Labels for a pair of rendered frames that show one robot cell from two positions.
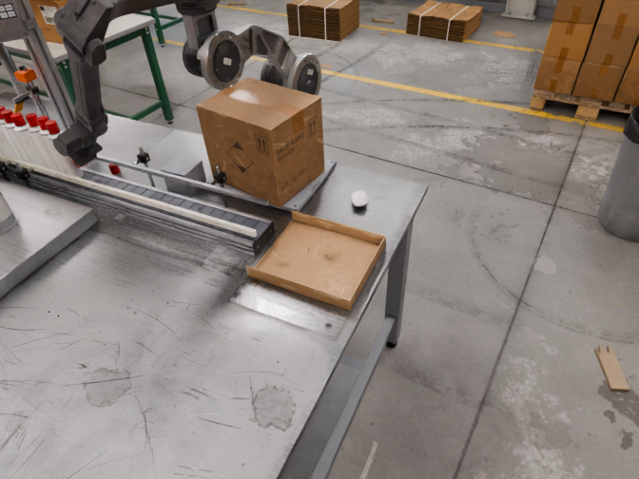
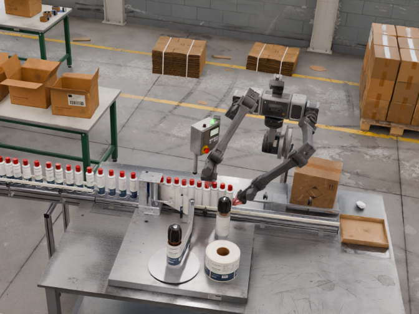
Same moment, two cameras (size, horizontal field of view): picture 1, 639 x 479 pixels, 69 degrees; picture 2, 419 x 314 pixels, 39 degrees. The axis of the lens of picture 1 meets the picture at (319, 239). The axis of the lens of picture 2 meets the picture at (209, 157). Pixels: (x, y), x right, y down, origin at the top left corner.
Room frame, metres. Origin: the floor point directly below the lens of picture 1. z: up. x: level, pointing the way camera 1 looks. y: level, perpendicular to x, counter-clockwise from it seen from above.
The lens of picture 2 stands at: (-1.52, 2.16, 3.34)
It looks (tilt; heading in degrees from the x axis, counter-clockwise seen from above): 33 degrees down; 338
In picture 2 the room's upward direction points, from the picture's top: 4 degrees clockwise
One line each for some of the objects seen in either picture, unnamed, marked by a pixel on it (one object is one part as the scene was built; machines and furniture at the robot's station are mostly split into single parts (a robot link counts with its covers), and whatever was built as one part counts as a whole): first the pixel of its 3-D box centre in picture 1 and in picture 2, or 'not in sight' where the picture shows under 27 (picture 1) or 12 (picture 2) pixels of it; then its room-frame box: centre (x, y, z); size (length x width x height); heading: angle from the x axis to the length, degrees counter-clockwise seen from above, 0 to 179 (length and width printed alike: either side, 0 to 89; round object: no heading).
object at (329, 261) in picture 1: (318, 256); (363, 230); (0.93, 0.01, 0.85); 0.30 x 0.26 x 0.04; 62
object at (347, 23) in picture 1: (323, 15); (179, 57); (5.45, -0.19, 0.16); 0.65 x 0.54 x 0.32; 61
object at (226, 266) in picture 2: not in sight; (222, 260); (0.83, 1.06, 0.95); 0.20 x 0.20 x 0.14
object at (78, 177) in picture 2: not in sight; (78, 179); (1.84, 1.72, 0.98); 0.05 x 0.05 x 0.20
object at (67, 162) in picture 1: (64, 150); (229, 197); (1.35, 0.81, 0.98); 0.05 x 0.05 x 0.20
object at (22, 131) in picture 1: (30, 143); (206, 195); (1.42, 0.95, 0.98); 0.05 x 0.05 x 0.20
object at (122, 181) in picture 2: not in sight; (122, 184); (1.70, 1.45, 0.98); 0.05 x 0.05 x 0.20
